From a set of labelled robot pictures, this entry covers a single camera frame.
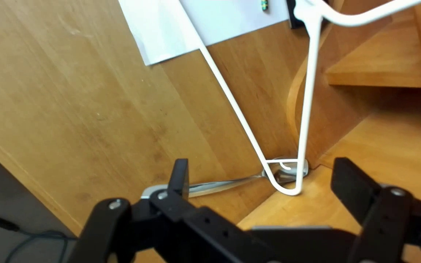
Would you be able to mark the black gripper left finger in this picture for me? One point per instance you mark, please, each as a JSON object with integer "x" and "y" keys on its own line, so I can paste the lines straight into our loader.
{"x": 171, "y": 224}

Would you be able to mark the white paper sheet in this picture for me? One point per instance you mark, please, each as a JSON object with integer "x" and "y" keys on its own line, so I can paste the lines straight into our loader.
{"x": 171, "y": 24}

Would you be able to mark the wooden roll-top desk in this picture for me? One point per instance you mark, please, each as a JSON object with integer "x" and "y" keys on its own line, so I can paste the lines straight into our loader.
{"x": 73, "y": 97}

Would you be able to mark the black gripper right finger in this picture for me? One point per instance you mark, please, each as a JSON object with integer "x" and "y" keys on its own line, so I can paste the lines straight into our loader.
{"x": 380, "y": 214}

